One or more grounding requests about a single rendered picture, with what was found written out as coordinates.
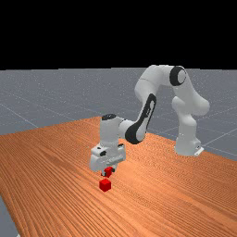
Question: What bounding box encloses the red cube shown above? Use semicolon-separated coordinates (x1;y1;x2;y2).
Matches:
104;166;114;179
98;178;112;193

